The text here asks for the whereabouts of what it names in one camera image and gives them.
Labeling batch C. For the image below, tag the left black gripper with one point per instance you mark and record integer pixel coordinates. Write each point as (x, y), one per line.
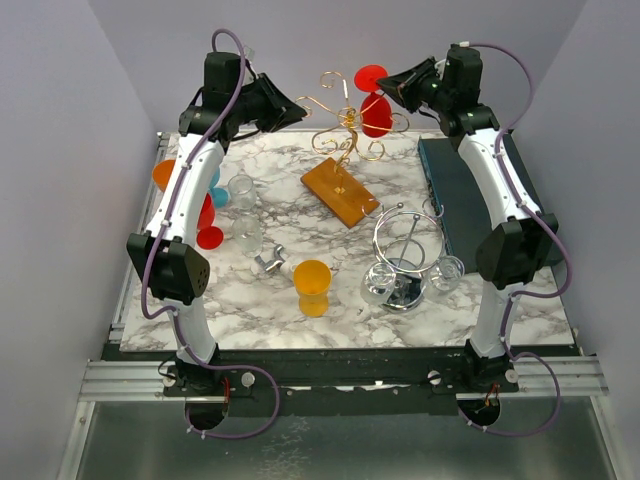
(281, 112)

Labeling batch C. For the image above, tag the chrome wire glass rack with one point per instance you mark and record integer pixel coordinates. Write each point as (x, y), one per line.
(411, 241)

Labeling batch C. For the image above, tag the red wine glass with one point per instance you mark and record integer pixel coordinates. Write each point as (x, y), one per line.
(209, 237)
(375, 111)

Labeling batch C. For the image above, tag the clear glass on chrome rack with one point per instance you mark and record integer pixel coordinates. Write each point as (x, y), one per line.
(378, 283)

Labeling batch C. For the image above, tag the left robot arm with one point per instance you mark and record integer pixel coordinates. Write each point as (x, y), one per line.
(174, 275)

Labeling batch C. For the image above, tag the yellow wine glass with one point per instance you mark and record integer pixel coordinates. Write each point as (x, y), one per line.
(312, 280)

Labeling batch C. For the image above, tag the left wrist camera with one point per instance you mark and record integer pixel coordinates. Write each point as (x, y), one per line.
(249, 53)

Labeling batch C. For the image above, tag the white cylinder fitting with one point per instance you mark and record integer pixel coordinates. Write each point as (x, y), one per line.
(288, 269)

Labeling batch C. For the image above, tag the clear wine glass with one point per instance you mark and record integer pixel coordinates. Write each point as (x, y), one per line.
(242, 192)
(247, 233)

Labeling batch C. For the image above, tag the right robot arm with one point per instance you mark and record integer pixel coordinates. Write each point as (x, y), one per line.
(521, 233)

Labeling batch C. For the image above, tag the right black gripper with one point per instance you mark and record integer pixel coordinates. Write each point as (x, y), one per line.
(401, 87)

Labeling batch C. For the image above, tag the orange wine glass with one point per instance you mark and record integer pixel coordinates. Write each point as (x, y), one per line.
(162, 172)

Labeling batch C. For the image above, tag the blue wine glass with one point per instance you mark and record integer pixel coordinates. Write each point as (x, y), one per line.
(219, 195)

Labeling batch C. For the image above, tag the aluminium rail frame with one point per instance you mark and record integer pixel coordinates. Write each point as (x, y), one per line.
(125, 428)

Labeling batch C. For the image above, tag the gold wire wine glass rack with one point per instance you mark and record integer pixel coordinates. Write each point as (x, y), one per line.
(330, 182)

